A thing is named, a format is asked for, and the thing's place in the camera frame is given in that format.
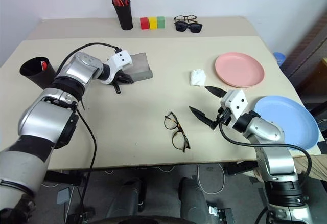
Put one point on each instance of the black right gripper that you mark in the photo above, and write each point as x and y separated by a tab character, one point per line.
224	116

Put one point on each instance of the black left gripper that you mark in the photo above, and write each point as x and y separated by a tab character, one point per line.
118	77

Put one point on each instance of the black marker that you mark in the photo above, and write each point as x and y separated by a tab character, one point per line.
117	89

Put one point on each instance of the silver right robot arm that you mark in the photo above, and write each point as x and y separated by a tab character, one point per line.
276	157

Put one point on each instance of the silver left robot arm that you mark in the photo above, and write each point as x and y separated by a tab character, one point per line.
43	121

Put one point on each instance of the grey glasses case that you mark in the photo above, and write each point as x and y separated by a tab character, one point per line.
140	65

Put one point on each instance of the tortoiseshell glasses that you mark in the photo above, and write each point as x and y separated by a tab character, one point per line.
168	122
178	18

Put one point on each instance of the short black cup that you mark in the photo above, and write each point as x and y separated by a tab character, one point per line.
38	77

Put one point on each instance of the white crumpled tissue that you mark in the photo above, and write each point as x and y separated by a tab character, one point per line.
198	77

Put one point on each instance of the pink plate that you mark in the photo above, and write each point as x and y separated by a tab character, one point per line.
238	69

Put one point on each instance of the red wooden block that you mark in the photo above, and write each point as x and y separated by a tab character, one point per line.
144	23

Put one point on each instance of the yellow wooden block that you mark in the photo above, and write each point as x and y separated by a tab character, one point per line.
153	23

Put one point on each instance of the tall black pen holder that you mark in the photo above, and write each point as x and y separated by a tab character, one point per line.
124	15

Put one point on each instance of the green wooden block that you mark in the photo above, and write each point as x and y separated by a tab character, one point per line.
161	22

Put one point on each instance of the black sunglasses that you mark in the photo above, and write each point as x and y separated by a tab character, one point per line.
182	26

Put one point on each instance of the blue plate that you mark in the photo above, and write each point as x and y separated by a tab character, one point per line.
291	117

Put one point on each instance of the red marker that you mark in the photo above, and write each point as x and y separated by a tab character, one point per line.
44	66

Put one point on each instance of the dark rounded shape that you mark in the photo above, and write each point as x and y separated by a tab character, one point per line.
126	198
194	201

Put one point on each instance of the dark brown cabinet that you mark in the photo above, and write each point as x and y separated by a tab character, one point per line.
306	55

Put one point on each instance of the wooden side board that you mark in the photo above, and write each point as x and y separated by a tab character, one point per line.
316	167

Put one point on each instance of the grey floor pad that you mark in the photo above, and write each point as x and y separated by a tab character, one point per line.
63	196

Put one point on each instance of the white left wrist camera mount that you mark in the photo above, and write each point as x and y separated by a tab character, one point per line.
121	59

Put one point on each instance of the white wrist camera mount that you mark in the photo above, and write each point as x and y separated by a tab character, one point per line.
121	59
236	102

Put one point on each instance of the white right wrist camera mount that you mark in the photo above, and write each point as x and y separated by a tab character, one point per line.
236	102

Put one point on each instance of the black table frame bar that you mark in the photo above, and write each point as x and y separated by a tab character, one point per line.
64	177
241	168

